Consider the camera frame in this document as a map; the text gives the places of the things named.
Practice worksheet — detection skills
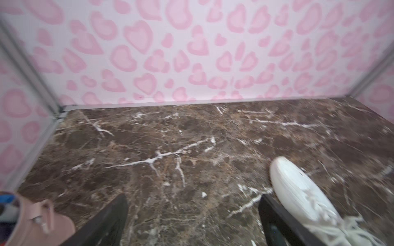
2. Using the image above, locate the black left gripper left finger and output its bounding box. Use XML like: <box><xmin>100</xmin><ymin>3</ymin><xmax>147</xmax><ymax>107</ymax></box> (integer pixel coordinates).
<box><xmin>61</xmin><ymin>194</ymin><xmax>129</xmax><ymax>246</ymax></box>

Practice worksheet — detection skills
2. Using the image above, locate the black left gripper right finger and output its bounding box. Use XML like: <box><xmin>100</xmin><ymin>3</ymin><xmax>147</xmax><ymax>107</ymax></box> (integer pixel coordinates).
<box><xmin>258</xmin><ymin>194</ymin><xmax>324</xmax><ymax>246</ymax></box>

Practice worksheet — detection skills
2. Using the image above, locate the white knit sneaker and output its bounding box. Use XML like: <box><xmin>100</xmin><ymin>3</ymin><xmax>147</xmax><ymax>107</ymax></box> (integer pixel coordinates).
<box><xmin>270</xmin><ymin>156</ymin><xmax>385</xmax><ymax>246</ymax></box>

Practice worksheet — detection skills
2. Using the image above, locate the white shoelace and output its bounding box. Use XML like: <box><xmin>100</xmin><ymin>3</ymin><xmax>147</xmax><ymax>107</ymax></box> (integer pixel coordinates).
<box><xmin>304</xmin><ymin>190</ymin><xmax>385</xmax><ymax>246</ymax></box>

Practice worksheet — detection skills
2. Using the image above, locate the pink pen cup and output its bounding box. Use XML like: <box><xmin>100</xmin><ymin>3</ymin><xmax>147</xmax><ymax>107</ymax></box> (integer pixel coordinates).
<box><xmin>1</xmin><ymin>192</ymin><xmax>76</xmax><ymax>246</ymax></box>

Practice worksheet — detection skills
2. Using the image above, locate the aluminium corner frame post left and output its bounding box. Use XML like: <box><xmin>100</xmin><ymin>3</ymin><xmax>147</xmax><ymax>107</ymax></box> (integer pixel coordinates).
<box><xmin>0</xmin><ymin>18</ymin><xmax>68</xmax><ymax>119</ymax></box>

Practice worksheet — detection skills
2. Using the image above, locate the aluminium corner frame post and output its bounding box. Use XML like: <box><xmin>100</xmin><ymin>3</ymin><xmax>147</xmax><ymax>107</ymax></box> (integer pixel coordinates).
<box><xmin>345</xmin><ymin>42</ymin><xmax>394</xmax><ymax>98</ymax></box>
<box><xmin>0</xmin><ymin>18</ymin><xmax>68</xmax><ymax>119</ymax></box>

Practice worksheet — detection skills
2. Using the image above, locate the aluminium corner frame post right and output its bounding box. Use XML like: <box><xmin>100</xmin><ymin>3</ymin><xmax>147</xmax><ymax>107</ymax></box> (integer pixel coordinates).
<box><xmin>345</xmin><ymin>42</ymin><xmax>394</xmax><ymax>98</ymax></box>

